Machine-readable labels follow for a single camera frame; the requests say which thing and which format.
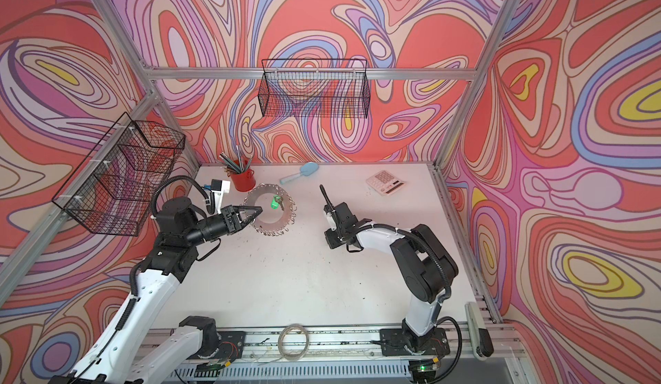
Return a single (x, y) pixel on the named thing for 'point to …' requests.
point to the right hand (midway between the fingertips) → (336, 240)
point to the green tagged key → (276, 202)
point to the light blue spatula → (306, 170)
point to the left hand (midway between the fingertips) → (263, 212)
